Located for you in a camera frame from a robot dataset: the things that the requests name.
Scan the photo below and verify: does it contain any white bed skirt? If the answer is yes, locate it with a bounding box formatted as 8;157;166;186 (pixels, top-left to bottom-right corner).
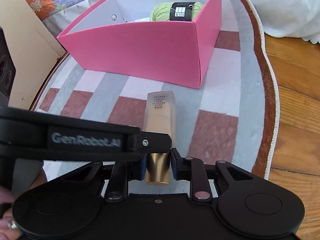
250;0;319;44

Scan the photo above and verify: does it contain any green yarn ball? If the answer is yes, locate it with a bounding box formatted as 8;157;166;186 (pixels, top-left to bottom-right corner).
150;2;204;22

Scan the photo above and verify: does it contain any beige gold-capped cosmetic bottle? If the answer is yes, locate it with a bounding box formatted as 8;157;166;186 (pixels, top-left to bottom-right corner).
143;91;176;186

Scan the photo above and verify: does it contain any striped oval rug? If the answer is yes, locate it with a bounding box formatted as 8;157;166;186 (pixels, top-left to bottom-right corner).
30;0;279;181

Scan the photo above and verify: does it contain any pink cardboard box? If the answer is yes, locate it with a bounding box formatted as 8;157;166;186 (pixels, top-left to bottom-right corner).
57;0;222;89

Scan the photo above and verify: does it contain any person's left hand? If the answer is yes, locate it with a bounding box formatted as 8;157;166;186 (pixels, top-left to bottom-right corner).
1;186;21;240

